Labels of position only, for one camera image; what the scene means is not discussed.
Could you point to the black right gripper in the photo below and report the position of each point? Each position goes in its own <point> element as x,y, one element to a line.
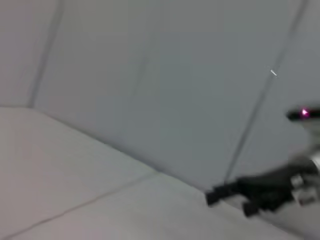
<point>272,187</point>

